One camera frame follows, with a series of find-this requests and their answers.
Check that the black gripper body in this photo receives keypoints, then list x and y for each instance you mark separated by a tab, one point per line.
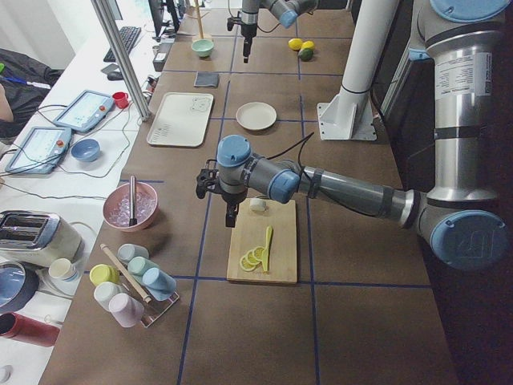
247	31
231	197

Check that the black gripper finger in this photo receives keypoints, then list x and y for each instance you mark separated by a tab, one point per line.
245	57
230	220

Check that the beige round plate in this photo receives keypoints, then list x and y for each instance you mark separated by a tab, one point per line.
256	116

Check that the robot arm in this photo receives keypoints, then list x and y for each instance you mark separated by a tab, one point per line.
429	73
285	12

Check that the white bear serving tray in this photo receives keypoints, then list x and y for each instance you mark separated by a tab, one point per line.
181	120

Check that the bamboo cutting board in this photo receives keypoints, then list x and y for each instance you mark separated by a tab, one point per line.
249	233

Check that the mint green bowl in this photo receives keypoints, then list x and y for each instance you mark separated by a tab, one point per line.
203	48

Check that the lemon slice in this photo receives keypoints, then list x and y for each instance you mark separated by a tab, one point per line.
247	265
258	253

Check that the yellow lemon upper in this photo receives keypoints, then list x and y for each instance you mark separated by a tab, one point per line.
295	44

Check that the yellow lemon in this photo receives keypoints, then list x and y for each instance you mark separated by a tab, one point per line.
295	44
308	45

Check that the wooden mug tree stand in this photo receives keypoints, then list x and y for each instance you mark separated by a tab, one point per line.
200	33

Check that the folded grey cloth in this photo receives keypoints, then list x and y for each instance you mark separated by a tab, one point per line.
206	79

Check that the yellow-green plastic knife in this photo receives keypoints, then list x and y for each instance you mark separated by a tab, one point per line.
266	250

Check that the lemon slice outer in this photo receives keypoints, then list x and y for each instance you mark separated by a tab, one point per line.
247	265

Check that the green avocado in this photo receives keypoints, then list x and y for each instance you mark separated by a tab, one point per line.
305	54

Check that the yellow lemon lower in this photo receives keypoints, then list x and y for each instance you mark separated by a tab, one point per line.
308	45

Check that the black box with label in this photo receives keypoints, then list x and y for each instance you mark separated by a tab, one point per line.
161	56

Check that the black monitor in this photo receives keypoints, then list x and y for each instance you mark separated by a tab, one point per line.
157	9

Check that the steel black-tipped tongs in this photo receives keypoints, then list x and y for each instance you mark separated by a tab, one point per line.
132	202

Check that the light blue cup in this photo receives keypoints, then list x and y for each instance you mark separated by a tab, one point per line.
160	284

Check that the pink bowl with ice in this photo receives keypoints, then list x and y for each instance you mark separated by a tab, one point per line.
116	207

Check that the mint cup on rack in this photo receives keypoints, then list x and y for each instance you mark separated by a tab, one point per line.
138	266

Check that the grey-blue cup on rack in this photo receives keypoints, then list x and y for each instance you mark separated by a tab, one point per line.
128	251

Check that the black keyboard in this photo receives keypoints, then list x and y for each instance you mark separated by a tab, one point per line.
129	36

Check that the red mug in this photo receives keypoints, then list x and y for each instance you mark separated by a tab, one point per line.
120	99

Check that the black computer mouse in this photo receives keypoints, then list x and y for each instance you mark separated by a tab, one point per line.
115	76

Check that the pink cup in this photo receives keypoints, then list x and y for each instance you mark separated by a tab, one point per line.
126	310

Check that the yellow cup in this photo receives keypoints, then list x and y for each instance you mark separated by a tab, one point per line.
103	273

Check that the white cup on rack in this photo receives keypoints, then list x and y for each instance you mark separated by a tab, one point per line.
105	291

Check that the blue bowl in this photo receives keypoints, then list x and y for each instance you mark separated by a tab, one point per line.
86	150

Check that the blue teach pendant far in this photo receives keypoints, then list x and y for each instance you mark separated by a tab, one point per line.
85	112

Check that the blue teach pendant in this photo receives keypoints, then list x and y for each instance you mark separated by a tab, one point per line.
41	151
85	112

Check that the white paper cup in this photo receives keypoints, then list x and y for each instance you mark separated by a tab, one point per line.
63	270

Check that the blue teach pendant near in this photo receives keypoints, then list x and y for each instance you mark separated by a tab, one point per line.
41	151

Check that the cream toaster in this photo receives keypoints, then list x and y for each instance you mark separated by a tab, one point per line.
37	238

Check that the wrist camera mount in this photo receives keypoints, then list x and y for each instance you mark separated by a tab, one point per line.
232	21
207	180

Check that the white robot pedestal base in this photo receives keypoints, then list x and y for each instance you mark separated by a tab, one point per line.
349	116

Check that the wire cup rack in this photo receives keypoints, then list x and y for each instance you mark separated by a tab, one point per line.
153	309

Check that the aluminium frame post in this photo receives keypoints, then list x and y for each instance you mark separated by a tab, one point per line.
107	22

